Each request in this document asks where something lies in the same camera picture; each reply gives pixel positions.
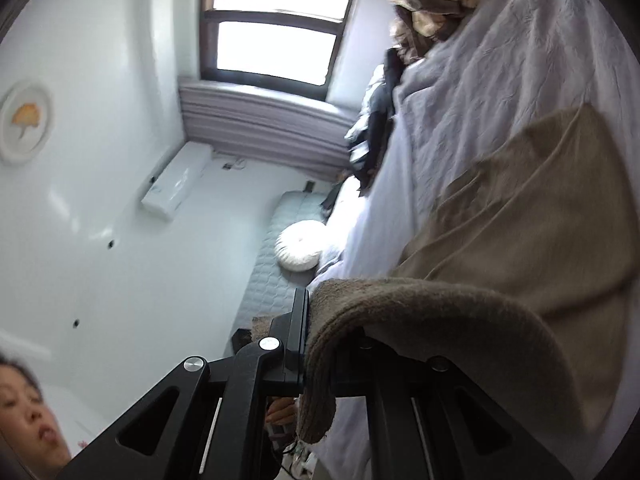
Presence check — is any person's left hand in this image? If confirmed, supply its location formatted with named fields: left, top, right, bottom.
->
left=265, top=396, right=298, bottom=428

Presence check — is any round white pillow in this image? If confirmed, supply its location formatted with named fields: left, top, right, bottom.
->
left=274, top=220, right=328, bottom=273

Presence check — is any lavender embossed blanket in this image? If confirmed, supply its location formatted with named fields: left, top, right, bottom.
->
left=305, top=0, right=640, bottom=480

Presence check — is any person's head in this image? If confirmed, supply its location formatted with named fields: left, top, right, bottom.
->
left=0, top=352, right=73, bottom=480

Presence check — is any grey pleated curtain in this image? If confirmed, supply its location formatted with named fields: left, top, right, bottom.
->
left=178, top=76, right=363, bottom=181

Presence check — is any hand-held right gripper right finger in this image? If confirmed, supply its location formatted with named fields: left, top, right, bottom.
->
left=330, top=327, right=576, bottom=480

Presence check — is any pile of dark clothes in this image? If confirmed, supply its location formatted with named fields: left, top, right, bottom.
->
left=344, top=47, right=401, bottom=193

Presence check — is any black flat object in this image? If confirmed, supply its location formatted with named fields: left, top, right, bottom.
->
left=320, top=182, right=346, bottom=223

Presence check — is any dark framed window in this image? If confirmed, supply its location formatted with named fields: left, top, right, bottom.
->
left=199, top=0, right=368, bottom=102

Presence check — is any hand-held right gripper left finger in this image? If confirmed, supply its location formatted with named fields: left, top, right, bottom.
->
left=52, top=287, right=311, bottom=480

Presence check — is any brown crumpled garment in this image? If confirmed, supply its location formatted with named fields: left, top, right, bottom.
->
left=390, top=15, right=451, bottom=66

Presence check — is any brown knitted sweater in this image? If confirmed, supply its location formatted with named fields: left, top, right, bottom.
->
left=250, top=102, right=640, bottom=446

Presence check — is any white air conditioner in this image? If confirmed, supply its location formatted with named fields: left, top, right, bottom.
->
left=140, top=141, right=213, bottom=222

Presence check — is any grey quilted headboard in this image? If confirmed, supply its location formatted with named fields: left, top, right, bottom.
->
left=232, top=190, right=333, bottom=333

